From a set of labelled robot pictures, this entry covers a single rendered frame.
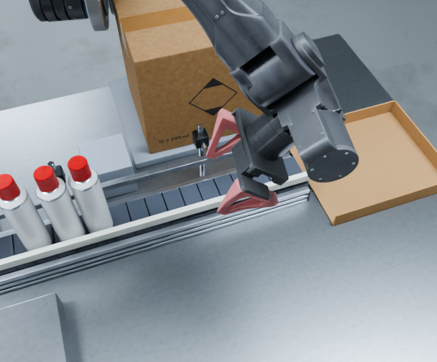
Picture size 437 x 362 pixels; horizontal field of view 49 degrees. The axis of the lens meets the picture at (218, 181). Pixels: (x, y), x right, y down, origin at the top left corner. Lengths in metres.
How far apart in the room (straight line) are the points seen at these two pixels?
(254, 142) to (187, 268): 0.45
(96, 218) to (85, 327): 0.20
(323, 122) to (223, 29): 0.14
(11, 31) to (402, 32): 2.26
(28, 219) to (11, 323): 0.19
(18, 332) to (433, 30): 2.77
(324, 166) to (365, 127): 0.74
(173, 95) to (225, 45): 0.53
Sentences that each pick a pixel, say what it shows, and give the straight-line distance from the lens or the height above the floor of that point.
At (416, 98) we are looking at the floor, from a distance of 2.69.
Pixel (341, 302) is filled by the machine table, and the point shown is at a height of 0.83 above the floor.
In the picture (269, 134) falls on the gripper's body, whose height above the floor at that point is 1.28.
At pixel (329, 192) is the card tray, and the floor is 0.83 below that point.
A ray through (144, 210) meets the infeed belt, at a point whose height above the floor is 0.88.
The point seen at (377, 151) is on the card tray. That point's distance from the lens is 1.21.
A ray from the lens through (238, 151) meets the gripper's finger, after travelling 0.60.
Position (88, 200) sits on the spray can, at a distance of 0.88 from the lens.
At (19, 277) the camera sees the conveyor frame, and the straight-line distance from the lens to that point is 1.00.
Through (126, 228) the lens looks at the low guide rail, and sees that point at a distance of 0.95.
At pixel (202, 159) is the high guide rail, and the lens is 0.97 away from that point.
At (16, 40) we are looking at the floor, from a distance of 3.08.
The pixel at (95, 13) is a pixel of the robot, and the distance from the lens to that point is 1.09.
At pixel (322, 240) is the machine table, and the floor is 0.83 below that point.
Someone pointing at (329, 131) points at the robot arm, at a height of 1.34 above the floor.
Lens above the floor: 1.71
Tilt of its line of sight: 53 degrees down
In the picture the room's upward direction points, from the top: straight up
